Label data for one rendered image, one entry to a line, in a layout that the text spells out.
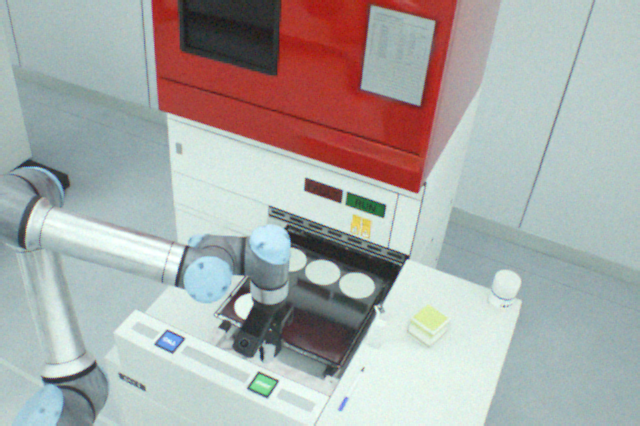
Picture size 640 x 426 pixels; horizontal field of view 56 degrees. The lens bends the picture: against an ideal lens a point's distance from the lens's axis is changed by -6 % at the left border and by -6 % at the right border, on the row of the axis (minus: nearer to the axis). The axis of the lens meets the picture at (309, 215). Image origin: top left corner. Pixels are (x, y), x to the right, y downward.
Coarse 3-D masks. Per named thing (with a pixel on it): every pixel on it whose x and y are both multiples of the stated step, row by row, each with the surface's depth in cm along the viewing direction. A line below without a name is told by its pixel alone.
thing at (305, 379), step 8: (224, 344) 164; (232, 344) 164; (256, 360) 161; (264, 368) 159; (272, 368) 159; (280, 368) 159; (288, 368) 159; (288, 376) 158; (296, 376) 158; (304, 376) 158; (312, 376) 158; (304, 384) 156; (312, 384) 156; (320, 384) 156
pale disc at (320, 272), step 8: (312, 264) 187; (320, 264) 187; (328, 264) 187; (312, 272) 184; (320, 272) 184; (328, 272) 185; (336, 272) 185; (312, 280) 182; (320, 280) 182; (328, 280) 182; (336, 280) 182
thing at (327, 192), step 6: (306, 180) 182; (306, 186) 183; (312, 186) 182; (318, 186) 181; (324, 186) 180; (318, 192) 182; (324, 192) 181; (330, 192) 181; (336, 192) 180; (330, 198) 182; (336, 198) 181
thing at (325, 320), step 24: (336, 264) 188; (288, 288) 179; (312, 288) 179; (336, 288) 180; (312, 312) 172; (336, 312) 173; (360, 312) 173; (288, 336) 165; (312, 336) 166; (336, 336) 166; (336, 360) 160
